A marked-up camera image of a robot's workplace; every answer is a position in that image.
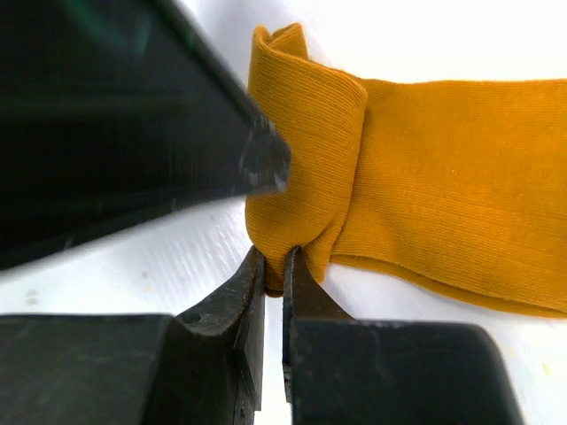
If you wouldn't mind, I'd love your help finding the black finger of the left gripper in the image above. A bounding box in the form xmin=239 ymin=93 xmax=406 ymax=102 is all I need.
xmin=1 ymin=1 xmax=291 ymax=269

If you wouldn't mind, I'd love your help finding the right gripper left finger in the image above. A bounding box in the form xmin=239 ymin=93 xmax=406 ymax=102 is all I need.
xmin=1 ymin=249 xmax=264 ymax=424

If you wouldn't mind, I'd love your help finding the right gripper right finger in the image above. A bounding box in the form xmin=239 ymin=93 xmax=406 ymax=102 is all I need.
xmin=283 ymin=248 xmax=523 ymax=424

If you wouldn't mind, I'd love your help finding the mustard striped sock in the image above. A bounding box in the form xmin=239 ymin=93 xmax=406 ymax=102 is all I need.
xmin=245 ymin=24 xmax=566 ymax=318

